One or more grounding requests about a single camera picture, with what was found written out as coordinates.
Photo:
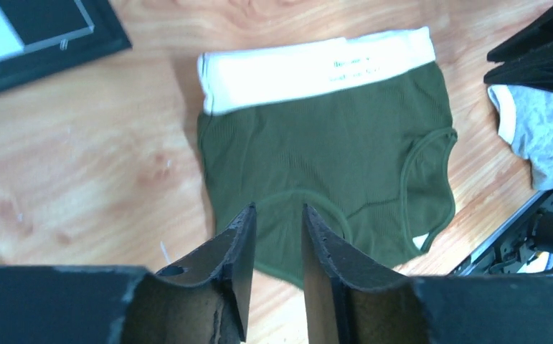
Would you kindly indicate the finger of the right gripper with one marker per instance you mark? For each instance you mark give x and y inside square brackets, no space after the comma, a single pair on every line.
[526,58]

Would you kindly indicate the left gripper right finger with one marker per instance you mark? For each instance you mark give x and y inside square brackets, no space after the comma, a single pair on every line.
[349,297]

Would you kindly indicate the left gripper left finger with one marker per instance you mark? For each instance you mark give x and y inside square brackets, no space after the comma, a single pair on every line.
[204,297]

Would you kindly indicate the green underwear white waistband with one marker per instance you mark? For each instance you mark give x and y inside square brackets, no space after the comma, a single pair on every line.
[360,129]

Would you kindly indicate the grey underwear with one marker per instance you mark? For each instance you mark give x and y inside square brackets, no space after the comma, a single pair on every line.
[526,124]

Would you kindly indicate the black compartment storage box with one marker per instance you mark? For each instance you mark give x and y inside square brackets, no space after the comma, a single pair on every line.
[40,38]

